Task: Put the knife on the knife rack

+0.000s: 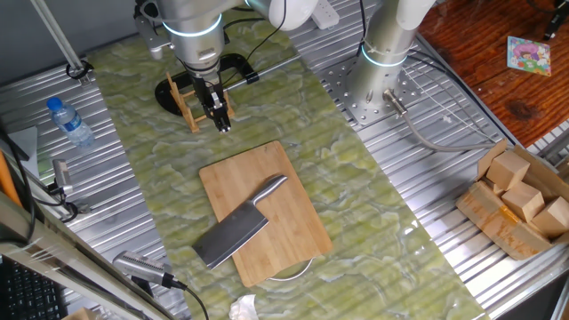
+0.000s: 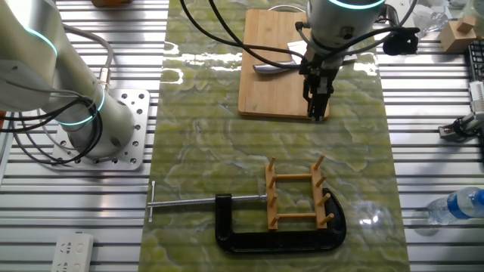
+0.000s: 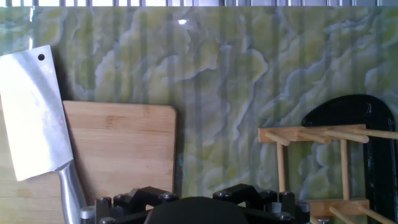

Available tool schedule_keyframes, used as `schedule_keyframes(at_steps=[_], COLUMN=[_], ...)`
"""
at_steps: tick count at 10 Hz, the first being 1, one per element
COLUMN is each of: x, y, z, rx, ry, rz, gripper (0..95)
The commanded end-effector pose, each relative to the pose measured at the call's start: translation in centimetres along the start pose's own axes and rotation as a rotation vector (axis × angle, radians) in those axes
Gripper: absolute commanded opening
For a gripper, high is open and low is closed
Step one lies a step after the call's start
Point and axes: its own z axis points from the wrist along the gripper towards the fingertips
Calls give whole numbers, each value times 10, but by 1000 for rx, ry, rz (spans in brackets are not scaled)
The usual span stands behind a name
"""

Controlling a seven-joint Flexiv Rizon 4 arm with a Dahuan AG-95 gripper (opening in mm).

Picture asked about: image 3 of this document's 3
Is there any steel cleaver knife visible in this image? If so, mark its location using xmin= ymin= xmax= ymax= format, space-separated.
xmin=0 ymin=45 xmax=87 ymax=224

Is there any green marble pattern mat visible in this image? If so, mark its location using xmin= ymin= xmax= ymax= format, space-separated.
xmin=0 ymin=6 xmax=398 ymax=224

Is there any wooden peg knife rack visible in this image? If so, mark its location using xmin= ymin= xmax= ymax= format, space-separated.
xmin=257 ymin=123 xmax=398 ymax=224

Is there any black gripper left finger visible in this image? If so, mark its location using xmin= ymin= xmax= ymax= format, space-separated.
xmin=80 ymin=186 xmax=180 ymax=224

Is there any black C-clamp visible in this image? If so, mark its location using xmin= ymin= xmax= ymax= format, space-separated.
xmin=301 ymin=94 xmax=398 ymax=224

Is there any bamboo cutting board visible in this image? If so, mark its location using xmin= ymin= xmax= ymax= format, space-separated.
xmin=0 ymin=100 xmax=177 ymax=224

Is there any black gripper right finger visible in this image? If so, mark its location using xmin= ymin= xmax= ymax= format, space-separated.
xmin=213 ymin=183 xmax=312 ymax=224

